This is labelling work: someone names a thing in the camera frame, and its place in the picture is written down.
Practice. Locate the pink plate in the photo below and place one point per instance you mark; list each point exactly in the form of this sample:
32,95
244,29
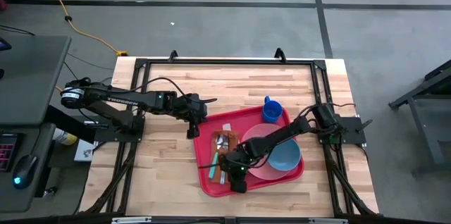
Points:
255,132

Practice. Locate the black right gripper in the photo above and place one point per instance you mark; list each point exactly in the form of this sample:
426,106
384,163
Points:
236,166

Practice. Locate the brown cloth napkin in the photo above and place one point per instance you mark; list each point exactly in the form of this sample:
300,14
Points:
232,139

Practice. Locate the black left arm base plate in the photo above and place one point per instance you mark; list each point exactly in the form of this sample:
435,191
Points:
116,136

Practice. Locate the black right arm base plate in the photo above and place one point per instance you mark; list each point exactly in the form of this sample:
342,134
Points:
352,130

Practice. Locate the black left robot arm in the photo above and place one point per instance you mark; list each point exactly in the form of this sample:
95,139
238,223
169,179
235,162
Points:
116,99

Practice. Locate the grey desk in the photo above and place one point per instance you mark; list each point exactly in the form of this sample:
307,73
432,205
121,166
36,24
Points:
31,76

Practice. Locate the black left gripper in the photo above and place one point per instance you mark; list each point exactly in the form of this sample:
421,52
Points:
190,107

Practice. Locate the grey metal cart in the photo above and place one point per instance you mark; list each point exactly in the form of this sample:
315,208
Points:
423,118

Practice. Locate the silver metal bracket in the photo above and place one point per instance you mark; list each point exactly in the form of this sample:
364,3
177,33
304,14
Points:
130,220
327,220

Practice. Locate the black computer mouse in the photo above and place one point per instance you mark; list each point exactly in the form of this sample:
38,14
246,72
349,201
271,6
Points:
24,171

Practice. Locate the black aluminium table frame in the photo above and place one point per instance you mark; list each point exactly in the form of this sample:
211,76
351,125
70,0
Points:
225,61

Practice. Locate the blue mug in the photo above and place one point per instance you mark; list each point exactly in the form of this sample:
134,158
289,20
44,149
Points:
272,111

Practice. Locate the white box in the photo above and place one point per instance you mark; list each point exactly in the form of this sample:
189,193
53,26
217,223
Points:
84,150

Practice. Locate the yellow bottle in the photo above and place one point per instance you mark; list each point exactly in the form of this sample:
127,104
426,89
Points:
65,137

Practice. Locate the black table clamp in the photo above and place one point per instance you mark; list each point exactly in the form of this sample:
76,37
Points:
280,55
172,56

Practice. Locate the backlit keyboard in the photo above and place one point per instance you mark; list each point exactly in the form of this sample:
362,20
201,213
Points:
6,151

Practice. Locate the blue bowl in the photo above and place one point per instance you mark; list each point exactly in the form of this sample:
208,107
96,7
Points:
287,155

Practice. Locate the red plastic tray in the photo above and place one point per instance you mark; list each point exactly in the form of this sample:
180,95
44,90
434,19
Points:
211,188

